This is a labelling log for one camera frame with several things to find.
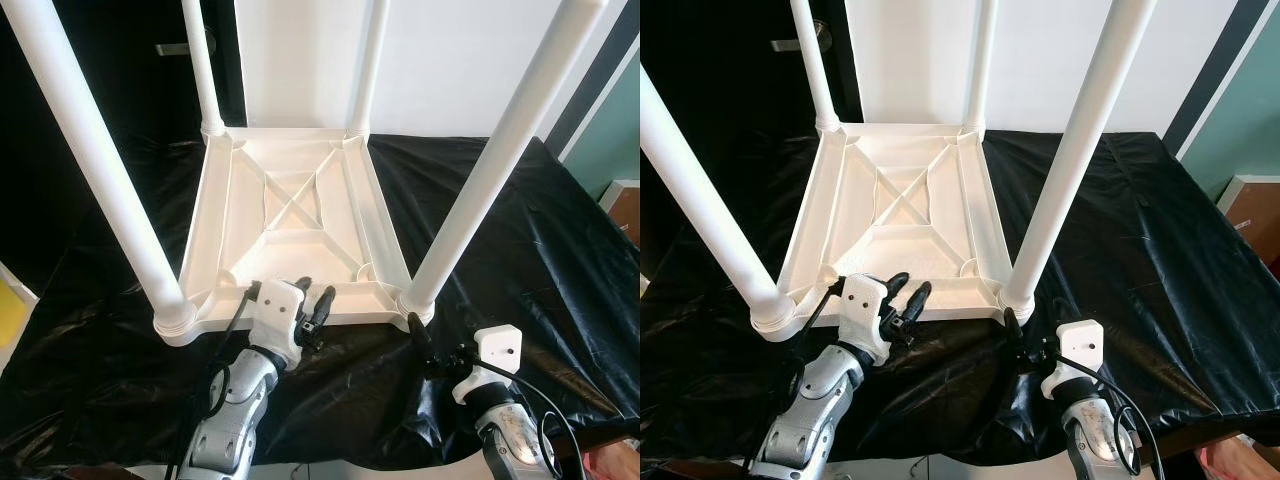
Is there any black plastic table cover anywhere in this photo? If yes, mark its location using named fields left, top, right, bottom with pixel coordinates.
left=640, top=128, right=1280, bottom=471
left=0, top=130, right=641, bottom=471

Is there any pink plastic bag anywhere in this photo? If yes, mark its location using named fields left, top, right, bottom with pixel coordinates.
left=1200, top=435, right=1280, bottom=480
left=580, top=440, right=641, bottom=480

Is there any brass lever door handle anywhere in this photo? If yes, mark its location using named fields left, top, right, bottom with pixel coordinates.
left=770, top=20, right=831, bottom=53
left=155, top=30, right=216, bottom=56

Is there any brown and white flat board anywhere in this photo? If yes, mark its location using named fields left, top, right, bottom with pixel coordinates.
left=598, top=180, right=641, bottom=246
left=1215, top=175, right=1280, bottom=266

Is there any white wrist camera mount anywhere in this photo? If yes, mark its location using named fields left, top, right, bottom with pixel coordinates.
left=1040, top=320, right=1106, bottom=401
left=245, top=280, right=306, bottom=366
left=838, top=275, right=893, bottom=363
left=452, top=325, right=523, bottom=406

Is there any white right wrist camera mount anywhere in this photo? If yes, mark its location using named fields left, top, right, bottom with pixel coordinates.
left=452, top=325, right=523, bottom=406
left=1040, top=320, right=1106, bottom=401

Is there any dark grey wall trim strip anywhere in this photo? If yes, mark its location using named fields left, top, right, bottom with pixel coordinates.
left=545, top=0, right=641, bottom=161
left=1160, top=0, right=1276, bottom=156

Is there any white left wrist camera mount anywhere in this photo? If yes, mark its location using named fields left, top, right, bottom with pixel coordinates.
left=245, top=280, right=306, bottom=366
left=838, top=275, right=893, bottom=363

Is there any black door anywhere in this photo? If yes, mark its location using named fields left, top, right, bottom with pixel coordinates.
left=0, top=0, right=246, bottom=291
left=640, top=0, right=861, bottom=281

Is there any yellow container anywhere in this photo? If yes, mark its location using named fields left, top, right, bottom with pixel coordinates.
left=0, top=275, right=29, bottom=346

